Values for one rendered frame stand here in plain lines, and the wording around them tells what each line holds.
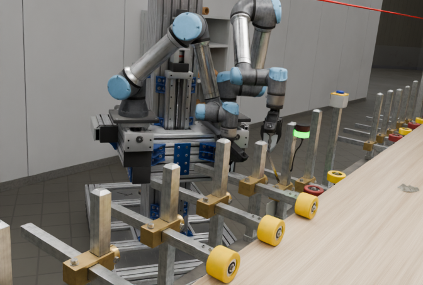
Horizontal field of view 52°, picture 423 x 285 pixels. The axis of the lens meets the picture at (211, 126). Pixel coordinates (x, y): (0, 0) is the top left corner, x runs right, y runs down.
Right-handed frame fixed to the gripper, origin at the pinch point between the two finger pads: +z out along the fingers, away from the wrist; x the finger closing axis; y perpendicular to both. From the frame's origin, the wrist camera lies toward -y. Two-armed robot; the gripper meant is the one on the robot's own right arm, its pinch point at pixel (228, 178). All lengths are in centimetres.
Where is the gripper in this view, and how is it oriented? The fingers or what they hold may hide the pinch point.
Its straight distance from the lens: 202.3
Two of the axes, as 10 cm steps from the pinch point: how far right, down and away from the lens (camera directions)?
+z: -0.8, 9.7, 2.5
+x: -6.0, 1.6, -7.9
